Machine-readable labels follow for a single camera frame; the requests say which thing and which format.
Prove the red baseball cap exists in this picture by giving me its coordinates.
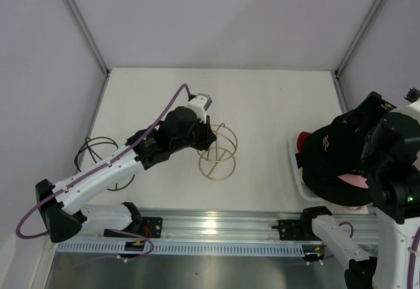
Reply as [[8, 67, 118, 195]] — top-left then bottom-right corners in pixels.
[[297, 131, 311, 152]]

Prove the light pink hat in basket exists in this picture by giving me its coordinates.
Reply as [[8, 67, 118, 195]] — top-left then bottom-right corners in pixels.
[[343, 206, 366, 211]]

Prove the white slotted cable duct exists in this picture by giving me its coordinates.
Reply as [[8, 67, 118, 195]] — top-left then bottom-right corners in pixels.
[[57, 240, 305, 257]]

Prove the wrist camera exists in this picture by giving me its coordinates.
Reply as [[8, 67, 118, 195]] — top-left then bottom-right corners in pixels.
[[187, 93, 213, 123], [404, 87, 420, 103]]

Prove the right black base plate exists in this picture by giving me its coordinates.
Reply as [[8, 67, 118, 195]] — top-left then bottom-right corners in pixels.
[[271, 219, 320, 241]]

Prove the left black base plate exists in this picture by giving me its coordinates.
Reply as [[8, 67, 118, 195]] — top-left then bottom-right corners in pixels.
[[122, 217, 163, 239]]

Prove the black hat in basket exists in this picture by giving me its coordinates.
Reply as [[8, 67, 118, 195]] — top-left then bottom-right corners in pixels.
[[301, 170, 372, 206]]

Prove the right frame post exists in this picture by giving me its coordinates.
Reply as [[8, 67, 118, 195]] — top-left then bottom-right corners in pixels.
[[333, 0, 403, 77]]

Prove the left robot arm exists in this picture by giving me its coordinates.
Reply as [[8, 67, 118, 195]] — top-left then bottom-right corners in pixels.
[[35, 105, 216, 243]]

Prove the white plastic basket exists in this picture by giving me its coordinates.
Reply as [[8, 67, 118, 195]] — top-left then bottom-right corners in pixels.
[[288, 133, 322, 202]]

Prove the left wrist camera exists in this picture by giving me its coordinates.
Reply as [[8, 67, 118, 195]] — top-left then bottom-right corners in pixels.
[[187, 93, 213, 123]]

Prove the black wire hat stand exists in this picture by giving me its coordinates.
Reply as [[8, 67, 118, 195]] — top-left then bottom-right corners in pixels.
[[73, 136, 135, 192]]

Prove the gold wire hat stand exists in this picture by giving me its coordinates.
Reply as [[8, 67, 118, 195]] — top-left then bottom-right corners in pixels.
[[197, 123, 238, 182]]

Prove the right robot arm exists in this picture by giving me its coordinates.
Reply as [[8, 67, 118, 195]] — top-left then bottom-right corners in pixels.
[[296, 92, 419, 288]]

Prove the frame post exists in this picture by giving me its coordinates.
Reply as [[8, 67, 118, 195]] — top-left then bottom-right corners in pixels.
[[62, 0, 110, 78], [333, 0, 403, 77]]

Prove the aluminium mounting rail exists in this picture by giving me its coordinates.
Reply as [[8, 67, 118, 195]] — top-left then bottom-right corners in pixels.
[[73, 208, 400, 246]]

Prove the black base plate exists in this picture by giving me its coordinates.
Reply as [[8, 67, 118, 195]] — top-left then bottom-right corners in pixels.
[[271, 219, 320, 241], [122, 217, 163, 239]]

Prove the left frame post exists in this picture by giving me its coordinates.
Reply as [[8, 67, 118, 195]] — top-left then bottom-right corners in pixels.
[[62, 0, 110, 78]]

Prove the black baseball cap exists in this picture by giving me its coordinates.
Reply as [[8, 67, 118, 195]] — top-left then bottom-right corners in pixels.
[[300, 113, 370, 185]]

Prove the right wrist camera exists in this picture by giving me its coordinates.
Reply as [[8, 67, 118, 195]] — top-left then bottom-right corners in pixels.
[[404, 87, 420, 103]]

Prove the pink bucket hat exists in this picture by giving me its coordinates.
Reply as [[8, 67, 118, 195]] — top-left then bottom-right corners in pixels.
[[339, 174, 368, 189]]

